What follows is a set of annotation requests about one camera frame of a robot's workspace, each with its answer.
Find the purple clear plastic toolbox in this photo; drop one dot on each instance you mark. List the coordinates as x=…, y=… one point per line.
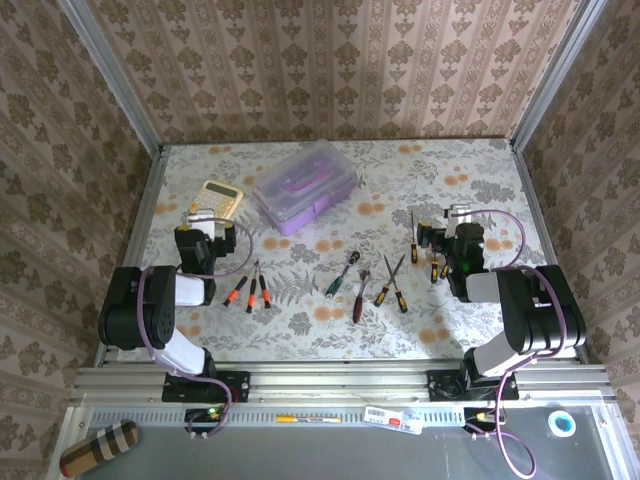
x=300, y=200

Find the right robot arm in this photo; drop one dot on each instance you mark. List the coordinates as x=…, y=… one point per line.
x=540, y=310

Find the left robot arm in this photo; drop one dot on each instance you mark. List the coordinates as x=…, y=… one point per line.
x=130, y=310

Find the beige calculator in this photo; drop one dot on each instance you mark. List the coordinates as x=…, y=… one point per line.
x=217, y=200

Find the black controller board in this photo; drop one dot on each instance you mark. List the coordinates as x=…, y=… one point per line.
x=200, y=415
x=475, y=416

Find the barcode label packet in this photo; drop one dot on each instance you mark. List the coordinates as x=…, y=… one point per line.
x=385, y=416

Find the yellow silver pen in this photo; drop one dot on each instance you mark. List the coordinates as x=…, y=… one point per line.
x=287, y=418

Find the white tape roll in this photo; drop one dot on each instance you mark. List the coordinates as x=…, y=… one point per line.
x=551, y=423

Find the plaid cylindrical cushion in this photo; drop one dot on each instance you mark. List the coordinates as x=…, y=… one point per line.
x=100, y=447

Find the grey metal panel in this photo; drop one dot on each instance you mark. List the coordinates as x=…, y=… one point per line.
x=300, y=455

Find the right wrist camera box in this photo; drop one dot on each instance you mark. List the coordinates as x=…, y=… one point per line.
x=457, y=215

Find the aluminium table side rail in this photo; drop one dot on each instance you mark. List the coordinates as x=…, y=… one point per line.
x=143, y=210
x=538, y=210

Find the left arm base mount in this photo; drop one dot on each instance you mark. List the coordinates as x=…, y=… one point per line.
x=235, y=385

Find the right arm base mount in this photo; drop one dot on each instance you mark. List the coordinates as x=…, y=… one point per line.
x=440, y=385

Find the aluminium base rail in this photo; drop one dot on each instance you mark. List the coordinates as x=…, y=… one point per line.
x=340, y=382

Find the aluminium frame post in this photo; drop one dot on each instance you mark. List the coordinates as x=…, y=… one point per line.
x=113, y=75
x=556, y=75

